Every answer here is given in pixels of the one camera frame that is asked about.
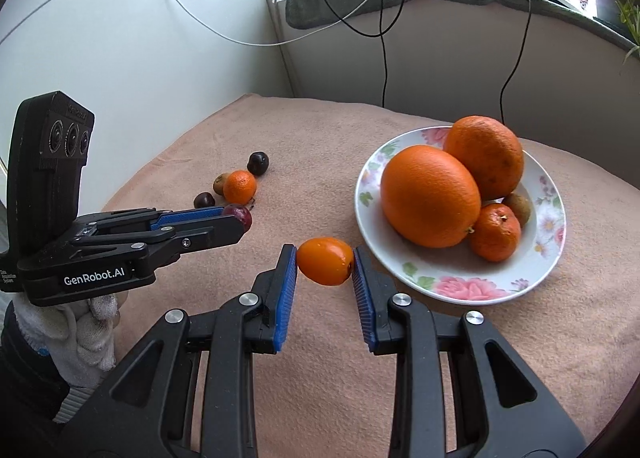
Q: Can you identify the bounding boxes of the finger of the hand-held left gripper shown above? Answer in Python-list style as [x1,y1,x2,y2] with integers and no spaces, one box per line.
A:
[95,206,226,235]
[72,214,247,261]

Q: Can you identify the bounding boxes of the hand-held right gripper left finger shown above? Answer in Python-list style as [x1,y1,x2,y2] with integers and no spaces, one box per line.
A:
[55,244,299,458]

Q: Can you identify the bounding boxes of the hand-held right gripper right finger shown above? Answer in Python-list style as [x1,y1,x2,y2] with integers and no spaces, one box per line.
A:
[351,246,588,458]

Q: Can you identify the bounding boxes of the dark plum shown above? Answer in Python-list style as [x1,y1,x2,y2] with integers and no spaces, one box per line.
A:
[222,204,253,233]
[247,151,270,177]

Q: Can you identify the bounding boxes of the orange kumquat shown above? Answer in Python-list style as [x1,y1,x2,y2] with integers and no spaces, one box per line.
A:
[297,237,356,287]

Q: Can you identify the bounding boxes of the floral white plate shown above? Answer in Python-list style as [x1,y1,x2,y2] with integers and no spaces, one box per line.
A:
[355,126,567,306]

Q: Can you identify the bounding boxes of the large smooth orange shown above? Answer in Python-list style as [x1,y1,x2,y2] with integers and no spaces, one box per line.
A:
[380,145,482,249]

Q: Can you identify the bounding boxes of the small tangerine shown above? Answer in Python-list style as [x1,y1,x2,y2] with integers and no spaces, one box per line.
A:
[223,170,257,205]
[468,203,522,263]

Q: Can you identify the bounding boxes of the small brown kiwi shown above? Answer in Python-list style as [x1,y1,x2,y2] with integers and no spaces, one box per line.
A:
[501,193,533,229]

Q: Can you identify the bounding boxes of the large bumpy orange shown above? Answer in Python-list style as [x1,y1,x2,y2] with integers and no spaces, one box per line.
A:
[443,116,525,202]

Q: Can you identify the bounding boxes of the person's left hand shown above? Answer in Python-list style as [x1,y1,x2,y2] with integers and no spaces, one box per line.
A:
[12,290,121,389]

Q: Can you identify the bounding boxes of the white panel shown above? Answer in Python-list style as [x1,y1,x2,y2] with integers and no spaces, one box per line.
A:
[0,0,296,249]

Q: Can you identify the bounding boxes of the black cable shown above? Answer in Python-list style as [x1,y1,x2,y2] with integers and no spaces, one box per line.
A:
[299,0,431,109]
[500,0,533,125]

